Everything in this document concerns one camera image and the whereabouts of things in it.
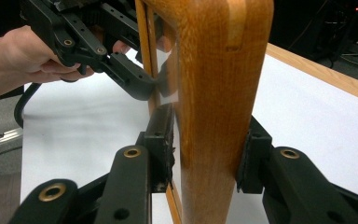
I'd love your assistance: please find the white table sheet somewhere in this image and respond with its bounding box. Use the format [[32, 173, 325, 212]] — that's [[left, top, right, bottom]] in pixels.
[[20, 48, 358, 224]]

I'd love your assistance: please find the black equipment tower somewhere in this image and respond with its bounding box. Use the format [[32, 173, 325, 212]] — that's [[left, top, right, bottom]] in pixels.
[[304, 0, 358, 61]]

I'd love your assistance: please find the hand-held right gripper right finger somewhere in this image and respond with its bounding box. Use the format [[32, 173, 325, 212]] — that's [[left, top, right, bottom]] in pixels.
[[235, 116, 358, 224]]

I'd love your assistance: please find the metal floor rail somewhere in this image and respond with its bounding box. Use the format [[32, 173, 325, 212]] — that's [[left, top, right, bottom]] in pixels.
[[0, 128, 24, 151]]

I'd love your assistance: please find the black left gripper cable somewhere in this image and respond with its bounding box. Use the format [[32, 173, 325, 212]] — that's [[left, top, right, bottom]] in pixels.
[[13, 81, 43, 129]]

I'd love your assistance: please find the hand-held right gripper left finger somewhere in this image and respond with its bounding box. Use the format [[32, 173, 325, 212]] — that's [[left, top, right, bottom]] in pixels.
[[94, 104, 176, 224]]

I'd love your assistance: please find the wooden picture frame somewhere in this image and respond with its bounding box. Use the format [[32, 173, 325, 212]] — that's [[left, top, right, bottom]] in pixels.
[[134, 0, 275, 224]]

